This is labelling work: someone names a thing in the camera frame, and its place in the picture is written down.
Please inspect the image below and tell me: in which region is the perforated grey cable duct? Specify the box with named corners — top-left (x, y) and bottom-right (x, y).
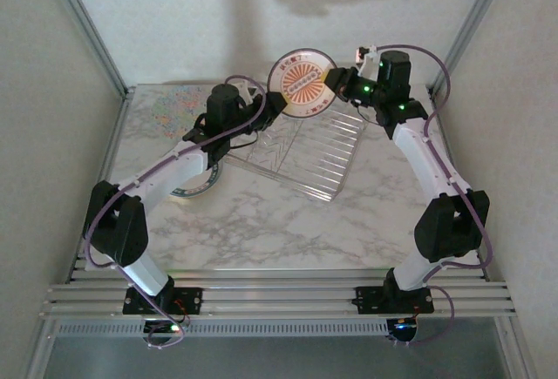
top-left (51, 319), bottom-right (391, 339)

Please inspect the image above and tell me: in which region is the aluminium frame post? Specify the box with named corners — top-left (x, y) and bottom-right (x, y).
top-left (428, 0), bottom-right (514, 98)
top-left (42, 0), bottom-right (135, 98)

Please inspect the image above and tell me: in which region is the small orange sunburst plate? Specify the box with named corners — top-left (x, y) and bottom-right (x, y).
top-left (266, 47), bottom-right (337, 119)

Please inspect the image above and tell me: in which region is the wire dish rack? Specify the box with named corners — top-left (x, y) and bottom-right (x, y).
top-left (224, 99), bottom-right (367, 202)

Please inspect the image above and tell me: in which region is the aluminium table side rail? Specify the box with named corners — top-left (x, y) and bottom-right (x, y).
top-left (429, 86), bottom-right (489, 280)
top-left (67, 89), bottom-right (134, 284)

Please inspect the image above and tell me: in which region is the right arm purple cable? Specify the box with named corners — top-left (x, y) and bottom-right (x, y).
top-left (377, 43), bottom-right (496, 348)

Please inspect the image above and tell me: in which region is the aluminium frame leg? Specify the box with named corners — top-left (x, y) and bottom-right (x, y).
top-left (25, 317), bottom-right (58, 379)
top-left (496, 317), bottom-right (540, 379)

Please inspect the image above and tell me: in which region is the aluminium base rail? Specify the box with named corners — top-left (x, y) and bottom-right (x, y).
top-left (41, 267), bottom-right (519, 320)

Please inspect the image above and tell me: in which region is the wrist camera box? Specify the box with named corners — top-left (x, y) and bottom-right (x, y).
top-left (237, 84), bottom-right (259, 104)
top-left (355, 44), bottom-right (381, 67)

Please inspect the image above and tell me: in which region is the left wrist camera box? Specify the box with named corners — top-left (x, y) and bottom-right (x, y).
top-left (237, 84), bottom-right (259, 104)

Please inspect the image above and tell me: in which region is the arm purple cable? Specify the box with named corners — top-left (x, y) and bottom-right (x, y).
top-left (85, 74), bottom-right (268, 350)
top-left (377, 43), bottom-right (496, 348)

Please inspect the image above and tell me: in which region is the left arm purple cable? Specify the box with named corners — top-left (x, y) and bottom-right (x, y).
top-left (85, 74), bottom-right (268, 350)

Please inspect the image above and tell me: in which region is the white strawberry print plate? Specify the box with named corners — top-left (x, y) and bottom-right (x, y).
top-left (168, 163), bottom-right (224, 200)

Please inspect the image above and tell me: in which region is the large multicolour patterned plate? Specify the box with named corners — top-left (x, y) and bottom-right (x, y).
top-left (150, 85), bottom-right (210, 140)

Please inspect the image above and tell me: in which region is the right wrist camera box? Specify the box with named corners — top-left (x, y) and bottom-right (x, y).
top-left (355, 44), bottom-right (381, 67)

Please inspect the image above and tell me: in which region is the electronics board with green light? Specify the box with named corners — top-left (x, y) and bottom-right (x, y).
top-left (389, 317), bottom-right (419, 345)
top-left (143, 320), bottom-right (184, 348)

